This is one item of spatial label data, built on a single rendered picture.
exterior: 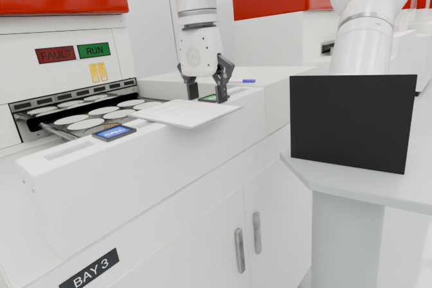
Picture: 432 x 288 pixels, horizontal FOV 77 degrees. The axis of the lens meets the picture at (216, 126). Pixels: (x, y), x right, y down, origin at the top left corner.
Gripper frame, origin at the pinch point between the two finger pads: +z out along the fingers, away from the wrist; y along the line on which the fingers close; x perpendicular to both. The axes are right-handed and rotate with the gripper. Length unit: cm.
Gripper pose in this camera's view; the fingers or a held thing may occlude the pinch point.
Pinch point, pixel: (207, 96)
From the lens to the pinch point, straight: 63.4
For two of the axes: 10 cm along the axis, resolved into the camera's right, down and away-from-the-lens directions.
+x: 6.6, -3.0, 6.9
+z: 1.0, 9.4, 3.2
